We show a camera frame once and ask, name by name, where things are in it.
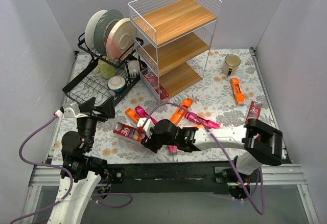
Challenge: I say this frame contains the orange toothpaste box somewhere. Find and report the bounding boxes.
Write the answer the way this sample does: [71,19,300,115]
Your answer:
[170,98,193,125]
[230,78,245,105]
[125,108,139,124]

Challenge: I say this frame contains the red 3D toothpaste box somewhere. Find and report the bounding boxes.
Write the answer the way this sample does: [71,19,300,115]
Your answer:
[143,72,170,100]
[113,122,146,144]
[245,101,263,124]

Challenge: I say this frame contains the magenta toothpaste box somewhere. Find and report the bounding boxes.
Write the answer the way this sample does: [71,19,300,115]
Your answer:
[135,105,157,124]
[168,145,178,155]
[184,112,220,129]

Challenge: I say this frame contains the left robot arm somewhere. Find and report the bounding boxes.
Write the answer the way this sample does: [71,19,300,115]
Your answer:
[48,97,115,223]

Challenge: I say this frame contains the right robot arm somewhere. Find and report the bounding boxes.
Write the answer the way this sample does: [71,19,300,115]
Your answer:
[137,118,283,182]

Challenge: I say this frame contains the white and teal bowl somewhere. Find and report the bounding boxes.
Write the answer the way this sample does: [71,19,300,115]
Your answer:
[107,76,126,96]

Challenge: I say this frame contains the pale yellow mug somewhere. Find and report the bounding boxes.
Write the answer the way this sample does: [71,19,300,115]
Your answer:
[94,59,116,79]

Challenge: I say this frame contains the white upside-down cup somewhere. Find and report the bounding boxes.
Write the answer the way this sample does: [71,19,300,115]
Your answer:
[127,60,140,79]

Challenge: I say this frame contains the pink and cream plate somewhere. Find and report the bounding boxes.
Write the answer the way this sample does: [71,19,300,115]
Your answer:
[106,18,137,62]

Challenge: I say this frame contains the cream white plate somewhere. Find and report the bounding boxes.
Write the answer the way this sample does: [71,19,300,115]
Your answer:
[85,10,107,50]

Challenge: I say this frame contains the floral patterned table mat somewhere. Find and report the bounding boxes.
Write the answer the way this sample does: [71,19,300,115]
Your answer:
[52,49,286,165]

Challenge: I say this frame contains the grey green patterned plate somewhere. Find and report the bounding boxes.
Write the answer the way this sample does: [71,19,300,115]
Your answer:
[94,9,123,55]

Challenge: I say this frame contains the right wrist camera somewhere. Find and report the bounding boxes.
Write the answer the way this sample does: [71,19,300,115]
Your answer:
[137,118,155,133]

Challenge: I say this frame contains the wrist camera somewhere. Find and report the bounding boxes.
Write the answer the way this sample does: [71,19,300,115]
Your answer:
[53,101,83,118]
[137,118,155,133]

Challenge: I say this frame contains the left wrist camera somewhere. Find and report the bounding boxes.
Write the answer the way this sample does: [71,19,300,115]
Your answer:
[53,101,83,118]

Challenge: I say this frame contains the black wire dish rack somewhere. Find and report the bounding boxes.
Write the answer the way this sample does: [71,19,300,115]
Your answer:
[62,33,140,106]

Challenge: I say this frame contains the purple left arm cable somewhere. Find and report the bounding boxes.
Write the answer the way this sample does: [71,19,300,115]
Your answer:
[10,111,133,224]

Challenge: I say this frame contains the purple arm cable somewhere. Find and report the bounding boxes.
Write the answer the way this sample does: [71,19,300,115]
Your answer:
[10,111,133,224]
[144,102,266,215]

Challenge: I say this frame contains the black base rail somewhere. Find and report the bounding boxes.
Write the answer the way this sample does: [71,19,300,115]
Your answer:
[98,160,263,194]

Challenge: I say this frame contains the cream mug black handle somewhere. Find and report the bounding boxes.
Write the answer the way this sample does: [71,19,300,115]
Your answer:
[222,54,241,76]

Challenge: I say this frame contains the white wire three-tier shelf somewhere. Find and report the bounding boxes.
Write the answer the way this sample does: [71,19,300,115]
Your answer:
[128,0,222,103]

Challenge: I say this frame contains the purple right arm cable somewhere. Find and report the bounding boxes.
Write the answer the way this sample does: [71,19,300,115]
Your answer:
[144,102,266,215]

